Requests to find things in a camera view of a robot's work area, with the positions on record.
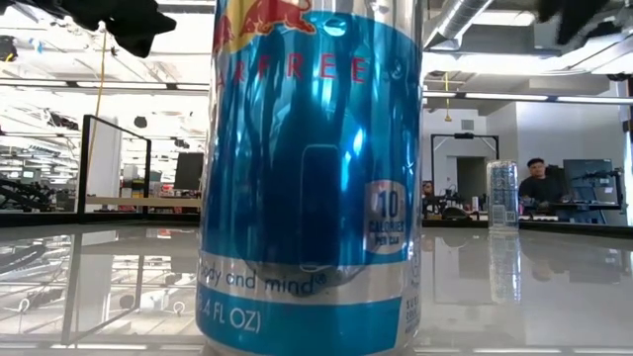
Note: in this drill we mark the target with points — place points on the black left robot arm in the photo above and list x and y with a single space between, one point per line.
123 20

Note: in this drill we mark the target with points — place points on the silver ventilation duct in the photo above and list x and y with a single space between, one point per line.
460 20

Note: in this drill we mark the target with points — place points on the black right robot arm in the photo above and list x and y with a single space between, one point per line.
578 17

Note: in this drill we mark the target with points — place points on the long ceiling light strip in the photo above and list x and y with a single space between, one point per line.
588 100
34 82
507 96
440 94

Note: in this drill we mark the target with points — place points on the black aluminium table frame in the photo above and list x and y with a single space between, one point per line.
49 219

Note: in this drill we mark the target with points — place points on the person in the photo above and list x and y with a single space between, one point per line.
539 190
428 189

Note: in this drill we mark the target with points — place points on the black round ceiling fixture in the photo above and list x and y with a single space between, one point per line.
140 122

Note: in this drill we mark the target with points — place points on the silver blue slim can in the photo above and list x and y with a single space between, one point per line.
503 198

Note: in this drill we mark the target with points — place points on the black background robot arm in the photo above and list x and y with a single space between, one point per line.
20 195

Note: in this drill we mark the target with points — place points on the blue Red Bull Sugarfree can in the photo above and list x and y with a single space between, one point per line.
306 173

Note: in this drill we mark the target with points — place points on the white bottle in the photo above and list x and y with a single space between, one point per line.
475 204

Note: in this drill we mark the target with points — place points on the black metal gantry frame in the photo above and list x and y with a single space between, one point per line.
445 135

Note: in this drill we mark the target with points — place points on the dark office desk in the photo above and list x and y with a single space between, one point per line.
588 206

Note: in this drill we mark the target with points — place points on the black monitor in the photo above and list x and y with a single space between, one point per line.
189 170

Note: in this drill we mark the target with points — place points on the black metal shelf end frame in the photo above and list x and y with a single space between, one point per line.
83 168

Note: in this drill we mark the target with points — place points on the dark desk monitor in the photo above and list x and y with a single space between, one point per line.
588 173

